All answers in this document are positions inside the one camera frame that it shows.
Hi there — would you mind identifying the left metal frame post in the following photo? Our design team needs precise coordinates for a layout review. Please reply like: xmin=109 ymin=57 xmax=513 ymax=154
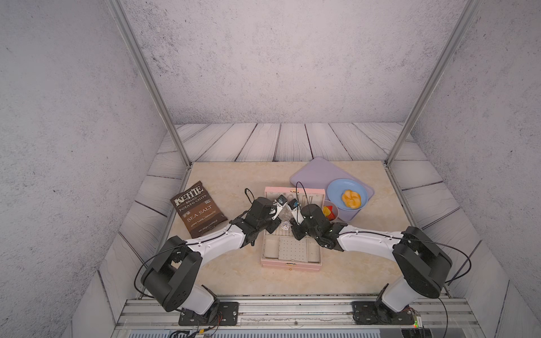
xmin=107 ymin=0 xmax=192 ymax=168

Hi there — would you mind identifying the pink jewelry box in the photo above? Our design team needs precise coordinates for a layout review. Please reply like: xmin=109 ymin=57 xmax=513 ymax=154
xmin=261 ymin=187 xmax=325 ymax=271

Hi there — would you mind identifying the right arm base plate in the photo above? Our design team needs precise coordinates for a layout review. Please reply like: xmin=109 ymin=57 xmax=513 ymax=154
xmin=352 ymin=301 xmax=416 ymax=325

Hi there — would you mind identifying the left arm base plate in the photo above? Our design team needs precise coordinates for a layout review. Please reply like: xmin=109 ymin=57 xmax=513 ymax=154
xmin=178 ymin=301 xmax=239 ymax=327

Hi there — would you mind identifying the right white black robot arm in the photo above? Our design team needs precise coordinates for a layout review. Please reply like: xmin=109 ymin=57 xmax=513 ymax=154
xmin=280 ymin=201 xmax=472 ymax=312

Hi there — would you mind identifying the metal frame post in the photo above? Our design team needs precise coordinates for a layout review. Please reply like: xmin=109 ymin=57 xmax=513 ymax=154
xmin=107 ymin=0 xmax=192 ymax=168
xmin=385 ymin=0 xmax=482 ymax=168

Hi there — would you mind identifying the aluminium mounting rail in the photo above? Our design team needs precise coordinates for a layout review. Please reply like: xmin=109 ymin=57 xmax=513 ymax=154
xmin=116 ymin=294 xmax=484 ymax=337

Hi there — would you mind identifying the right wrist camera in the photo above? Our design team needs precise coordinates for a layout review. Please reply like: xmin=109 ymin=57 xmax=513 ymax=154
xmin=287 ymin=199 xmax=304 ymax=225

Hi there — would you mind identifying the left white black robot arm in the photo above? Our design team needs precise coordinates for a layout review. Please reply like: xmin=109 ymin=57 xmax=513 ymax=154
xmin=140 ymin=195 xmax=287 ymax=318

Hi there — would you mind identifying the red yellow snack packet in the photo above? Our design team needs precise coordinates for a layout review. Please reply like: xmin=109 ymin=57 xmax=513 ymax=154
xmin=322 ymin=206 xmax=336 ymax=221

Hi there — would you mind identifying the purple bowl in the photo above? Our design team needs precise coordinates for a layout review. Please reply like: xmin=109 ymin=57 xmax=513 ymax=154
xmin=322 ymin=200 xmax=339 ymax=221

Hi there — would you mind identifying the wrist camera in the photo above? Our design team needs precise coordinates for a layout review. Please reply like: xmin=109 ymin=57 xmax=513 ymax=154
xmin=287 ymin=199 xmax=304 ymax=225
xmin=270 ymin=194 xmax=288 ymax=221

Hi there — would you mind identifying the blue plate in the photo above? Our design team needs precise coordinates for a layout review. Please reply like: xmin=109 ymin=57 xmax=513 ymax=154
xmin=326 ymin=179 xmax=369 ymax=211

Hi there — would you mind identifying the right metal frame post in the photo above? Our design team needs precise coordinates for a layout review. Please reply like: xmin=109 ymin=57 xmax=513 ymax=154
xmin=385 ymin=0 xmax=482 ymax=168

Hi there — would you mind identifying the yellow bread roll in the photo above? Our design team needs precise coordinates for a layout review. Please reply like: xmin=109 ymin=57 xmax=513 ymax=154
xmin=342 ymin=190 xmax=363 ymax=209

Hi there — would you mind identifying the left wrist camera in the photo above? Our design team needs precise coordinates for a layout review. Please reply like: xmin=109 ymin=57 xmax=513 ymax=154
xmin=270 ymin=194 xmax=288 ymax=221

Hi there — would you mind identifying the brown kettle chips bag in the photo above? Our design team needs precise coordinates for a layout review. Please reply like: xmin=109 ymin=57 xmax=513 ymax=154
xmin=170 ymin=181 xmax=227 ymax=238

